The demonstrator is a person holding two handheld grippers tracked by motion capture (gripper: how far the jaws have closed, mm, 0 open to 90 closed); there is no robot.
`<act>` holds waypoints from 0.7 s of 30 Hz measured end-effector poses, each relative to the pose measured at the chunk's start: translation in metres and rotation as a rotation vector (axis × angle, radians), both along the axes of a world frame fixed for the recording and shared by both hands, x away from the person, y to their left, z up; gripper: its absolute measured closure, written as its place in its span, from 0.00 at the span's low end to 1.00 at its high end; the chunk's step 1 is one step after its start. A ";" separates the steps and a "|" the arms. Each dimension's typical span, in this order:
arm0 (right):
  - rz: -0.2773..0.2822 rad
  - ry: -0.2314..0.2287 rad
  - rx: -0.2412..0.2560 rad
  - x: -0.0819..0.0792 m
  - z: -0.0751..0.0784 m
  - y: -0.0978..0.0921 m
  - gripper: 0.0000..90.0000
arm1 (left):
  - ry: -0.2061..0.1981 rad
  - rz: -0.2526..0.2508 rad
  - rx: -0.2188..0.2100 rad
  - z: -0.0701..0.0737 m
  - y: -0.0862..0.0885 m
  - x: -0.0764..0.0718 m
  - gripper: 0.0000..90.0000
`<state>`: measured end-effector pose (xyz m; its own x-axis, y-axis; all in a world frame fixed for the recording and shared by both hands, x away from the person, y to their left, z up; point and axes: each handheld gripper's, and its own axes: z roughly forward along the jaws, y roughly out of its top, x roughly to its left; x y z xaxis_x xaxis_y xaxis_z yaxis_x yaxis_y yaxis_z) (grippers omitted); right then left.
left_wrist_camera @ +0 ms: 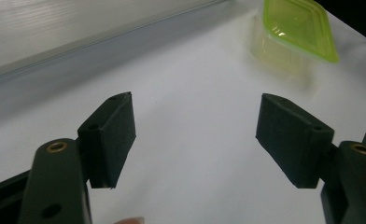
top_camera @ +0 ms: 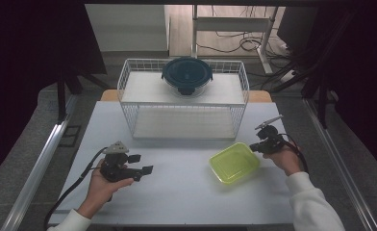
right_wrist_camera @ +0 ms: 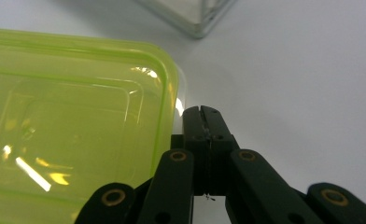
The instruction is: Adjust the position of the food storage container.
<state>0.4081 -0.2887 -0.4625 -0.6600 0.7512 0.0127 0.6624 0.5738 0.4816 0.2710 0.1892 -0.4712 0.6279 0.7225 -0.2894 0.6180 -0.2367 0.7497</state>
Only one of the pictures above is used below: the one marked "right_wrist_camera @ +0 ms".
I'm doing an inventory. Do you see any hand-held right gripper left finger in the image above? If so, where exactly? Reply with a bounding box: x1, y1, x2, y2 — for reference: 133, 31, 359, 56
182, 105, 211, 197

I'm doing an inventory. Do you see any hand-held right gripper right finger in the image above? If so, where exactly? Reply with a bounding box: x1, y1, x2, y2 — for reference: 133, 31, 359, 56
200, 105, 241, 197

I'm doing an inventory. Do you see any green translucent plastic lid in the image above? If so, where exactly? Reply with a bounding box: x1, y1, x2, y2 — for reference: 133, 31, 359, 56
0, 27, 180, 224

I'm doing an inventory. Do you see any clear plastic container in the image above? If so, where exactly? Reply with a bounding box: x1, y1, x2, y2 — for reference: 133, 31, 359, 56
134, 0, 239, 40

